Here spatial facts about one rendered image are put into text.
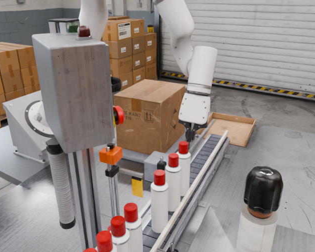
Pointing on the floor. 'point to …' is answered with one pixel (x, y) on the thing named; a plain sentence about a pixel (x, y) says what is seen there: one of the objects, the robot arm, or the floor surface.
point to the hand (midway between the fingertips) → (190, 136)
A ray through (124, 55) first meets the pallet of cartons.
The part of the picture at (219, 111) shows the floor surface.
